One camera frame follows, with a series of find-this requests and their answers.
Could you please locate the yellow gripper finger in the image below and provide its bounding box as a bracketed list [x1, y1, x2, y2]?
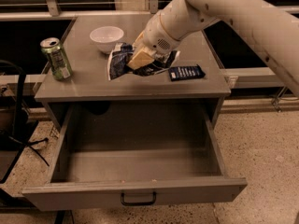
[132, 32, 144, 49]
[127, 47, 155, 70]

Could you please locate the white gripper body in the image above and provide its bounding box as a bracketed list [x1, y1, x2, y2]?
[143, 11, 180, 54]

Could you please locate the blue chip bag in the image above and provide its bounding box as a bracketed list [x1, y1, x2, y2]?
[107, 42, 180, 80]

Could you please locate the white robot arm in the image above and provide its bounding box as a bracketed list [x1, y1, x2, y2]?
[128, 0, 299, 96]

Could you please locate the open grey top drawer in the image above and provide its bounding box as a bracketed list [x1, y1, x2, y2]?
[22, 101, 247, 211]

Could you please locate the white bowl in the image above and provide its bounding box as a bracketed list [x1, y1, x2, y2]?
[90, 26, 124, 54]

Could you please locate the dark blue snack bar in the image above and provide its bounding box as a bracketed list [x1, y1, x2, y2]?
[168, 64, 206, 81]

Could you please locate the grey metal cabinet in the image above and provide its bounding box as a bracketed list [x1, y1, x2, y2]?
[36, 14, 231, 127]

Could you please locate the green soda can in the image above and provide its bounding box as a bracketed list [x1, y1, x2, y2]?
[40, 37, 73, 80]

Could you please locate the metal window railing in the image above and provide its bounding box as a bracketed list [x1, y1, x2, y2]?
[0, 0, 299, 90]

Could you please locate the black drawer handle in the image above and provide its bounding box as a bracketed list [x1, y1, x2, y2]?
[121, 191, 157, 207]

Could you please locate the black cables and stand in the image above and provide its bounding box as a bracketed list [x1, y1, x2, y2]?
[0, 59, 50, 185]

